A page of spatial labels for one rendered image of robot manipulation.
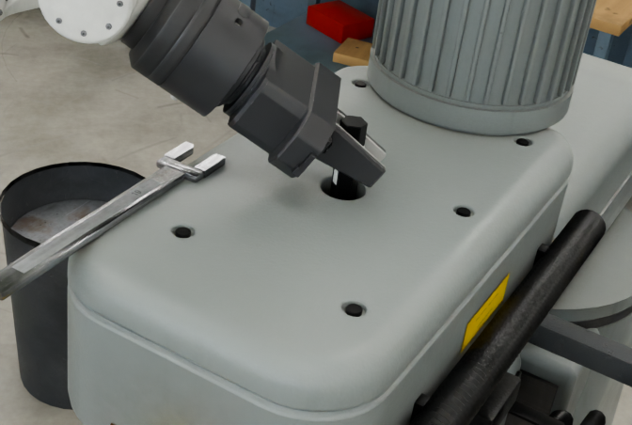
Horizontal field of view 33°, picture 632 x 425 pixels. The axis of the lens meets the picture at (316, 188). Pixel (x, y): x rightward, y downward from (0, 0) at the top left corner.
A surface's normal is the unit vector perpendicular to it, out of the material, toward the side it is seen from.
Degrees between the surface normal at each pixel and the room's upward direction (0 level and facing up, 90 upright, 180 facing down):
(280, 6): 90
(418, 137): 0
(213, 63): 75
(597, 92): 0
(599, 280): 0
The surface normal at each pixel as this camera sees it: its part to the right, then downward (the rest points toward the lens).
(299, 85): 0.60, -0.67
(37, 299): -0.41, 0.48
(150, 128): 0.11, -0.85
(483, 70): -0.09, 0.50
